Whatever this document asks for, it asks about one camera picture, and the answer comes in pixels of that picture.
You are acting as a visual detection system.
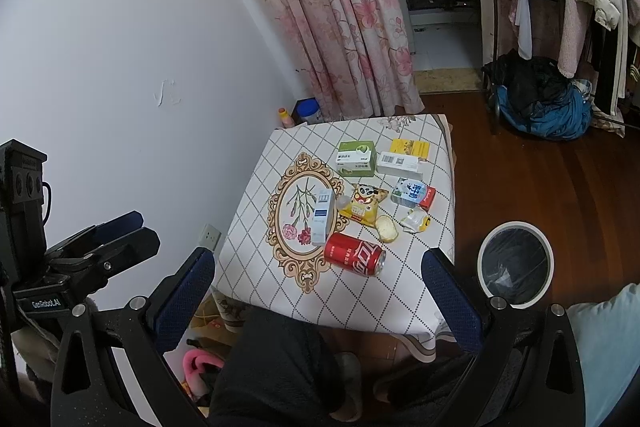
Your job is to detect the yellow bread piece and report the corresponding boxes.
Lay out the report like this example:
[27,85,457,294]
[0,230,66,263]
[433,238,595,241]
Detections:
[374,215,398,244]

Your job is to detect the pink slippers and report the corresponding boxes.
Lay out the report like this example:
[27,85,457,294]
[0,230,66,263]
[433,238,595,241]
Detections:
[182,348,224,401]

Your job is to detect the white trash bin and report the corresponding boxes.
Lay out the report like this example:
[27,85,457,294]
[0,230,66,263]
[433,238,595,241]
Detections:
[476,221,555,309]

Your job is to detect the pink floral curtain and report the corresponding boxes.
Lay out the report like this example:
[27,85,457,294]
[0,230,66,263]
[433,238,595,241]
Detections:
[265,0,423,120]

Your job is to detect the orange small bottle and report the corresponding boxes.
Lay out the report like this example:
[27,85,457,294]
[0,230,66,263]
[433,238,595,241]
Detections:
[278,107,296,129]

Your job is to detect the white blue tall box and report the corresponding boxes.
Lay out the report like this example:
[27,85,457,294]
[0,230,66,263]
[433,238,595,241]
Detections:
[310,187,334,246]

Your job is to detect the blue jacket pile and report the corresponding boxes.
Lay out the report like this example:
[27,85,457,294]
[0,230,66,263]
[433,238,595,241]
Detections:
[497,84,591,141]

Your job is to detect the yellow carton box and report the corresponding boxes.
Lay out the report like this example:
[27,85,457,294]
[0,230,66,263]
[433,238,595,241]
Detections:
[390,139,431,161]

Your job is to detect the white yellow wrapper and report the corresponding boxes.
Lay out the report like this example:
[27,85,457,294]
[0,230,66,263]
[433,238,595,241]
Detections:
[399,207,431,234]

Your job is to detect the light blue bedding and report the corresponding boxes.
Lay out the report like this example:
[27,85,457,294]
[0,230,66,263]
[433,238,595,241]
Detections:
[567,283,639,426]

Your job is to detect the green white medicine box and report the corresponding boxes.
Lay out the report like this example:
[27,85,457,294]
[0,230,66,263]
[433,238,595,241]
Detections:
[335,141,378,178]

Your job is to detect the white patterned tablecloth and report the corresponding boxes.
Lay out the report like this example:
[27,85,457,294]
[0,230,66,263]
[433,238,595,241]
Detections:
[211,111,458,364]

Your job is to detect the red cola can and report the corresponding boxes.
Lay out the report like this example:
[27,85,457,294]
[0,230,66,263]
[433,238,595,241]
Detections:
[324,233,386,277]

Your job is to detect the white barcode carton box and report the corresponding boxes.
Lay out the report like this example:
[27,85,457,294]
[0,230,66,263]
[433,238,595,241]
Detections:
[376,152,423,180]

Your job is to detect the blue lidded container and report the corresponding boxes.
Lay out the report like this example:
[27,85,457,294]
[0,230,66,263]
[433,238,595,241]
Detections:
[294,98,323,124]

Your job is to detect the yellow snack bag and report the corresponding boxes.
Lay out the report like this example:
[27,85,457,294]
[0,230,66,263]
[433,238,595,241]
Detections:
[336,183,388,228]

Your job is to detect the blue white milk carton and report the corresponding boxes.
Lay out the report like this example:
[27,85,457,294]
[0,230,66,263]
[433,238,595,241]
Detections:
[390,178,436,211]

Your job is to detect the white wall socket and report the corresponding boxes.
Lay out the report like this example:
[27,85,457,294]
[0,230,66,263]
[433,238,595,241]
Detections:
[198,223,220,253]

